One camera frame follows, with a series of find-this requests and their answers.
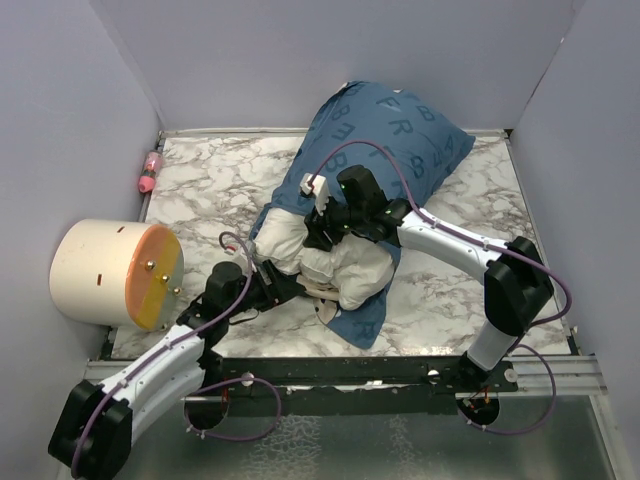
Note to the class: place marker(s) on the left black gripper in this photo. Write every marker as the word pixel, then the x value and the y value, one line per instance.
pixel 280 290

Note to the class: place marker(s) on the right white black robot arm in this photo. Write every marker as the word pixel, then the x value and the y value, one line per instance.
pixel 516 283

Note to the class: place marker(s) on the aluminium frame rail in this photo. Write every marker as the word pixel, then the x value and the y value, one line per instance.
pixel 574 374

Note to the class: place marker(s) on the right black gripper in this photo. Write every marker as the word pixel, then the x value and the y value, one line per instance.
pixel 318 224

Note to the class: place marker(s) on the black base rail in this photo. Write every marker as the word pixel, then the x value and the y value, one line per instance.
pixel 332 386

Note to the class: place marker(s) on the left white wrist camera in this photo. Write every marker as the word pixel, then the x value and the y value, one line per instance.
pixel 243 256

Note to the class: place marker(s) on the blue lettered pillowcase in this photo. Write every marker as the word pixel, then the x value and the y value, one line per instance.
pixel 410 148

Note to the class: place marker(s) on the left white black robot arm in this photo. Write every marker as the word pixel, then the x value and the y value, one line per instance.
pixel 100 423

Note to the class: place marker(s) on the white pillow with red logo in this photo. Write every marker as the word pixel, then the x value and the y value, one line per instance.
pixel 356 267

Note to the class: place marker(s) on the cream cylinder with orange lid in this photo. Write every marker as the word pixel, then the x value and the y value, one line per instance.
pixel 118 274

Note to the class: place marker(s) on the pink small bottle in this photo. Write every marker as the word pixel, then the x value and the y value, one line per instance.
pixel 151 168

